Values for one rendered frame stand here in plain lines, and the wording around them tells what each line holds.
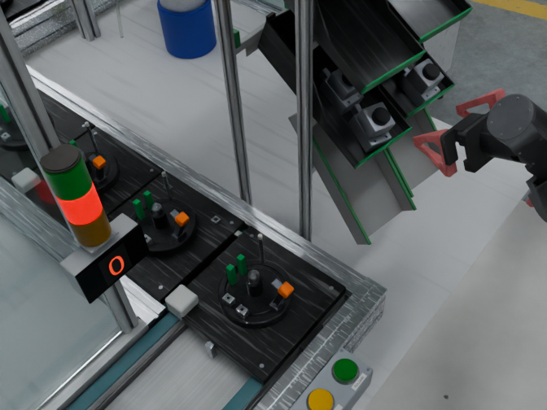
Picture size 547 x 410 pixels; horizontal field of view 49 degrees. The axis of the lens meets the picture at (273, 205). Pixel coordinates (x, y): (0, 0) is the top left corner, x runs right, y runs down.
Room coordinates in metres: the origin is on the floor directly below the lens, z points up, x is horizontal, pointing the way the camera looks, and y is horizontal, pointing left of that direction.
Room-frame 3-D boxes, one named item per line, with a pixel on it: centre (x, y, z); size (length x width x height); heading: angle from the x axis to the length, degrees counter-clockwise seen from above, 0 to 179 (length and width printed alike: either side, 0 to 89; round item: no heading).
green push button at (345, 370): (0.44, -0.10, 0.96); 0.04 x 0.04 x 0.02
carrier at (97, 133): (0.94, 0.41, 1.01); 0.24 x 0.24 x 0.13; 47
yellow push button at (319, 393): (0.39, -0.05, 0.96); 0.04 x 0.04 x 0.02
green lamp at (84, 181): (0.54, 0.26, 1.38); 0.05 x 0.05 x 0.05
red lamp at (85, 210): (0.54, 0.26, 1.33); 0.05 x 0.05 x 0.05
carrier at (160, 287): (0.77, 0.23, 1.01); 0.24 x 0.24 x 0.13; 47
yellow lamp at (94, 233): (0.54, 0.26, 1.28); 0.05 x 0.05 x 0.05
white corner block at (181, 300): (0.60, 0.18, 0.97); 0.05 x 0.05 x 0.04; 47
